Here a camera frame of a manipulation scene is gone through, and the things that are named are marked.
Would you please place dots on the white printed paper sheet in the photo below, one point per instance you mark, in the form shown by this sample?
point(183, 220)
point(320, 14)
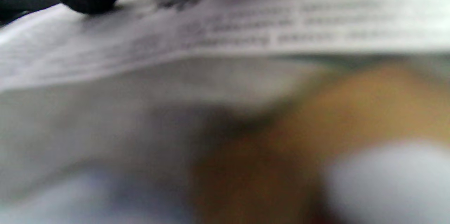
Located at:
point(246, 23)

